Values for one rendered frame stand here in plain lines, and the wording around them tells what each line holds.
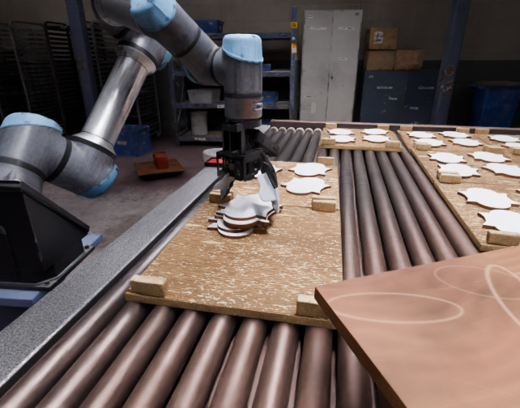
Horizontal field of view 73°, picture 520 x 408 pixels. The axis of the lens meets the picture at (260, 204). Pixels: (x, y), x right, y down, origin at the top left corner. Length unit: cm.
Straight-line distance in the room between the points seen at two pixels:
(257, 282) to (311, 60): 501
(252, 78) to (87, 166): 49
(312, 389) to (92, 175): 73
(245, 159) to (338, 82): 490
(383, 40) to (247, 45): 512
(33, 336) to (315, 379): 41
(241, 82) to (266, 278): 36
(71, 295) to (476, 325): 59
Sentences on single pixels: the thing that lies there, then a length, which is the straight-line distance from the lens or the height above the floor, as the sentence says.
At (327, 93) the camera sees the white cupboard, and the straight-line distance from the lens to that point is 553.
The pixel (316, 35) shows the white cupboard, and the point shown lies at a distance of 550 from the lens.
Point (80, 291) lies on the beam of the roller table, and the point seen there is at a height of 92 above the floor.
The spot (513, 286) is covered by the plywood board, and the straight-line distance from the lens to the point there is 52.
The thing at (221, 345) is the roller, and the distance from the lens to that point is 54.
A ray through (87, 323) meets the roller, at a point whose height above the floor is 92.
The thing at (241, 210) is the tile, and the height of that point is 98.
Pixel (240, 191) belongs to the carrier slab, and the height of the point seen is 94.
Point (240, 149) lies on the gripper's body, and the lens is 70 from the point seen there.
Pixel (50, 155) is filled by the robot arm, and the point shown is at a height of 108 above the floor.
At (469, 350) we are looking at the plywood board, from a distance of 40.
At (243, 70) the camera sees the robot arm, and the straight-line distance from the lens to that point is 68.
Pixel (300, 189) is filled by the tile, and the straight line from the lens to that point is 100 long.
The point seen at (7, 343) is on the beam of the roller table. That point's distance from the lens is 64.
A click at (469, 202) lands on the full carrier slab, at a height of 94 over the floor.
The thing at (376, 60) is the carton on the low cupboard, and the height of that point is 125.
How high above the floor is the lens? 129
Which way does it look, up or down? 23 degrees down
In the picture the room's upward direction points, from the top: straight up
